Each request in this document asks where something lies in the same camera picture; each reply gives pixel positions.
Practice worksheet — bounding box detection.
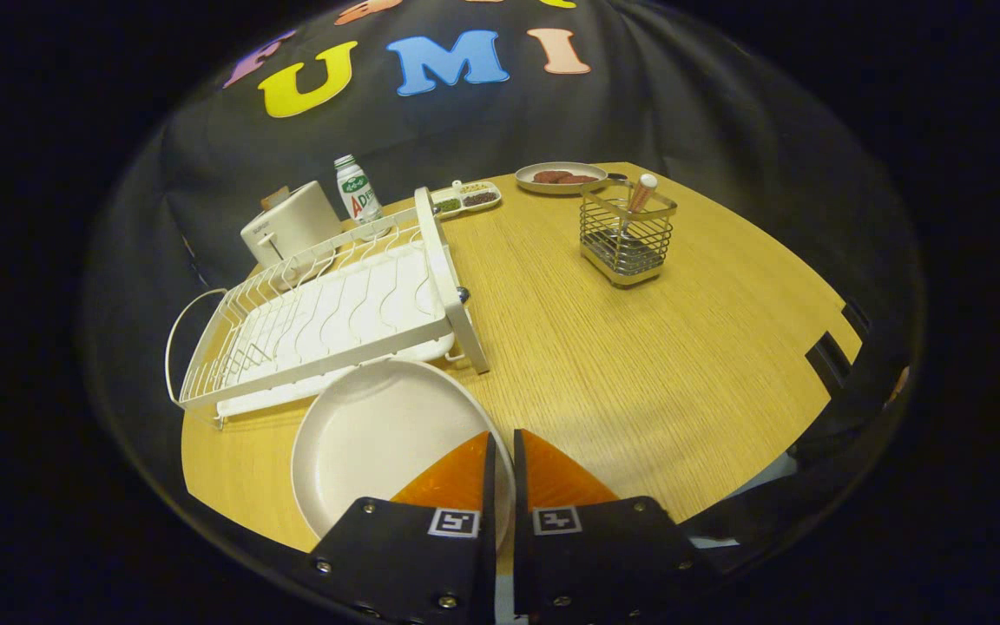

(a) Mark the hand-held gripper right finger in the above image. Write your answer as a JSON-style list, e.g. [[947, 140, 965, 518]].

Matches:
[[513, 429, 714, 625]]

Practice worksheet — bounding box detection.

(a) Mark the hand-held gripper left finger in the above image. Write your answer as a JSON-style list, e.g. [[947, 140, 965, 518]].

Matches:
[[305, 431, 498, 625]]

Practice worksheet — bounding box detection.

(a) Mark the beige round plate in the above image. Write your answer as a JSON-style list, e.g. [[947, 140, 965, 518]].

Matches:
[[291, 359, 516, 541]]

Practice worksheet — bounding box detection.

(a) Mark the white wire dish rack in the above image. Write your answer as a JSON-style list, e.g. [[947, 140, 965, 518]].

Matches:
[[165, 187, 490, 431]]

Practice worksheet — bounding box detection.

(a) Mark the metal wire basket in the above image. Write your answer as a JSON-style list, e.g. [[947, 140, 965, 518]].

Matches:
[[579, 180, 678, 288]]

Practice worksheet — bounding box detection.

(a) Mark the white divided dish with beans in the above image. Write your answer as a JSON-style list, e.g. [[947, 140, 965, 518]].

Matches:
[[431, 180, 503, 215]]

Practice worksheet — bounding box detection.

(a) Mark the beige plate with meat patties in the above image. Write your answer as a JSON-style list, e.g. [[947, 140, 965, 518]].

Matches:
[[515, 161, 609, 195]]

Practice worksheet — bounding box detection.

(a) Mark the white toaster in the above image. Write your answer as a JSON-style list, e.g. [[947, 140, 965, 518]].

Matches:
[[240, 181, 343, 268]]

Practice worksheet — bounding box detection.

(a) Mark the white green-label drink bottle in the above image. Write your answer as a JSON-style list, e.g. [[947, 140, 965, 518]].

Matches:
[[334, 155, 384, 225]]

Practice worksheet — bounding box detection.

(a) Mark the black backdrop cloth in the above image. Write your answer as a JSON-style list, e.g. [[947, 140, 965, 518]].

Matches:
[[83, 0, 926, 556]]

